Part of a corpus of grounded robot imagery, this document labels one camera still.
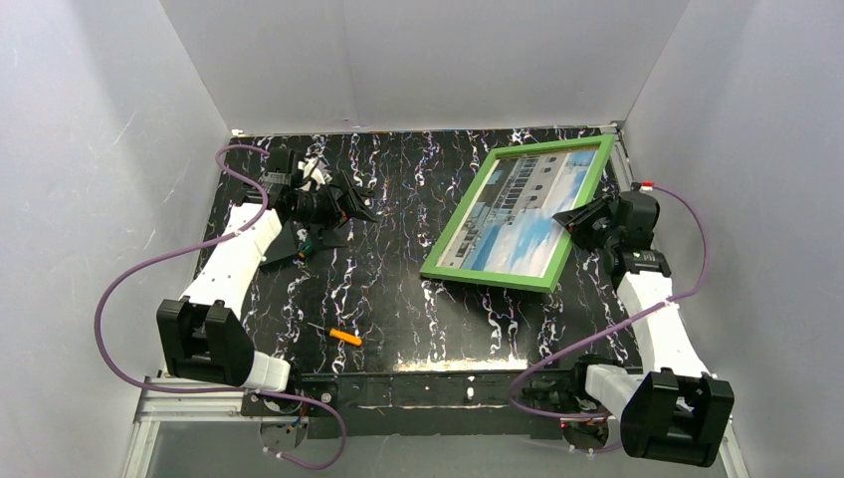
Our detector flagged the building and sky photo print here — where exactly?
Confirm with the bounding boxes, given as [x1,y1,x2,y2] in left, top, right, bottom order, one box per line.
[437,147,597,277]

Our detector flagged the orange handled screwdriver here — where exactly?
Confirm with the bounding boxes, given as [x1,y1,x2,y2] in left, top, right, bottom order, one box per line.
[309,323,363,348]

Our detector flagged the green wooden photo frame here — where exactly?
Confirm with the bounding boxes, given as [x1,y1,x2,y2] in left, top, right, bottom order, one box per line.
[420,134,615,293]

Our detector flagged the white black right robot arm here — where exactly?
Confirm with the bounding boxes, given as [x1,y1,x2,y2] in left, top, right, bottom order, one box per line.
[508,182,735,467]

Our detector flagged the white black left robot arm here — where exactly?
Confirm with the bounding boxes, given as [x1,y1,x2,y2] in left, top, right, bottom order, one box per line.
[156,147,376,392]

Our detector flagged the black square pad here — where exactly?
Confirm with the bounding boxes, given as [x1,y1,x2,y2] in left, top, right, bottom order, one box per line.
[260,221,299,268]

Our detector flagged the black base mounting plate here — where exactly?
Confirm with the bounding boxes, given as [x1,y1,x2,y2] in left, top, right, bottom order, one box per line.
[240,368,634,442]

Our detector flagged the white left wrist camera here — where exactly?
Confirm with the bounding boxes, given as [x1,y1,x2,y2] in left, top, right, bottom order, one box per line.
[298,158,331,191]

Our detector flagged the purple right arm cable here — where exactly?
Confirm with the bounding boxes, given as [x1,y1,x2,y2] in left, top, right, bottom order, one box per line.
[508,184,710,456]

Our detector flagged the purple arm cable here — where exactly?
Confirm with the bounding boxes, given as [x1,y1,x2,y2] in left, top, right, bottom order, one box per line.
[508,184,710,456]
[94,143,348,472]

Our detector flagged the aluminium rail right side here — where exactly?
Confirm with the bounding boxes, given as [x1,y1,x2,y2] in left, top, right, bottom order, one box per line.
[598,121,634,191]

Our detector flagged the aluminium rail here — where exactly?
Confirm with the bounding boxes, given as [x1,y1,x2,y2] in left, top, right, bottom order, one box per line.
[123,389,747,477]
[598,121,634,191]

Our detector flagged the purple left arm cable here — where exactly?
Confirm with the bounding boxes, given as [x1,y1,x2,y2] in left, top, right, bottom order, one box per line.
[94,143,348,472]

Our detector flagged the aluminium rail front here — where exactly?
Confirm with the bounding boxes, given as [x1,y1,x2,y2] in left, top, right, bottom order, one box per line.
[123,389,747,477]

